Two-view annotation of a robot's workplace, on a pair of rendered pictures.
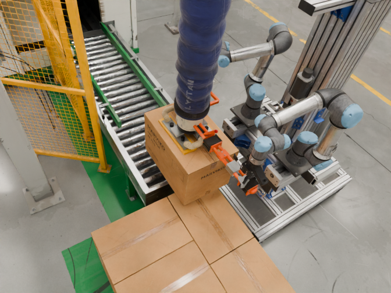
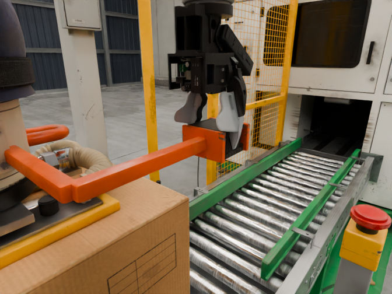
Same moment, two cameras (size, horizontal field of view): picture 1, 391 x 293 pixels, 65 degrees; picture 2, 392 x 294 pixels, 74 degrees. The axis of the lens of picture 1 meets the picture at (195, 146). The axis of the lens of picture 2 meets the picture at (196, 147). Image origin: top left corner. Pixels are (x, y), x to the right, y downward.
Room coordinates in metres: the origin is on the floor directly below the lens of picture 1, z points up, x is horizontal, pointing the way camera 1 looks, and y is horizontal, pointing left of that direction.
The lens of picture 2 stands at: (1.73, -0.36, 1.34)
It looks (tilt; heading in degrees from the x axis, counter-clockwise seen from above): 19 degrees down; 81
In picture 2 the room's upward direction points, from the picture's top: straight up
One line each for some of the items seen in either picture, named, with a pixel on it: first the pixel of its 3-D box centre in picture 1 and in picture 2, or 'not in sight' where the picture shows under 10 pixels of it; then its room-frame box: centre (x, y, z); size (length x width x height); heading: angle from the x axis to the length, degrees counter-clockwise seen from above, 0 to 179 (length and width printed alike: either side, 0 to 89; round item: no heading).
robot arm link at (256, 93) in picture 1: (255, 95); not in sight; (1.77, -0.37, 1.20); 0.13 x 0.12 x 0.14; 11
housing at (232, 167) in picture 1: (233, 168); not in sight; (1.08, -0.24, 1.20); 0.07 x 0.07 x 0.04; 41
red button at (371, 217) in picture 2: not in sight; (368, 220); (2.15, 0.03, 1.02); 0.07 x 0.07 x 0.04
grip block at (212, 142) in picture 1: (212, 142); not in sight; (1.25, -0.10, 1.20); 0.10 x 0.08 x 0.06; 131
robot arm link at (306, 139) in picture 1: (306, 143); not in sight; (1.38, -0.70, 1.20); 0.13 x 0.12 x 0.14; 31
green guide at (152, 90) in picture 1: (133, 61); (335, 192); (2.73, 0.81, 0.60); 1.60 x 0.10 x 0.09; 40
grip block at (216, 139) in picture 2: not in sight; (216, 137); (1.83, 0.07, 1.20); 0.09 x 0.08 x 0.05; 131
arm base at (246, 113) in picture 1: (252, 107); not in sight; (1.76, -0.37, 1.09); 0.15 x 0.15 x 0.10
